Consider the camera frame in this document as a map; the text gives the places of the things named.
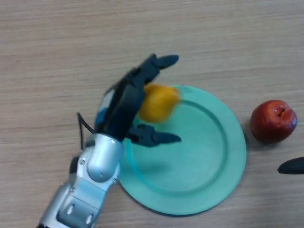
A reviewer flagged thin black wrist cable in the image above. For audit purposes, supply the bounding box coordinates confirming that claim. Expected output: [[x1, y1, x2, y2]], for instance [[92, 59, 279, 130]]
[[76, 112, 96, 151]]

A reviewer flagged yellow pear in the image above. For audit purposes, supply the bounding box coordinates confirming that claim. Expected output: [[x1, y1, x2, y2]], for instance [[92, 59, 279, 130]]
[[137, 83, 182, 124]]

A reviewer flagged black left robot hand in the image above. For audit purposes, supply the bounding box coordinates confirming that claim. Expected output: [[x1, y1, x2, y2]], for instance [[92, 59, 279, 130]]
[[94, 54, 182, 148]]

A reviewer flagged red apple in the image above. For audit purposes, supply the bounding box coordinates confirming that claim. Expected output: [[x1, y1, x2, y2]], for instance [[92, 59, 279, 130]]
[[249, 99, 298, 144]]

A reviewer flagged green round plate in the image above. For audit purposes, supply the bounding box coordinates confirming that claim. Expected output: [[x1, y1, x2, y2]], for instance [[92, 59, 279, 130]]
[[117, 85, 247, 217]]

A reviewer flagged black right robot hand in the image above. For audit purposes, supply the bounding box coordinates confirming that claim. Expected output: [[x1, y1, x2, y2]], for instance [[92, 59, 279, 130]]
[[277, 156, 304, 175]]

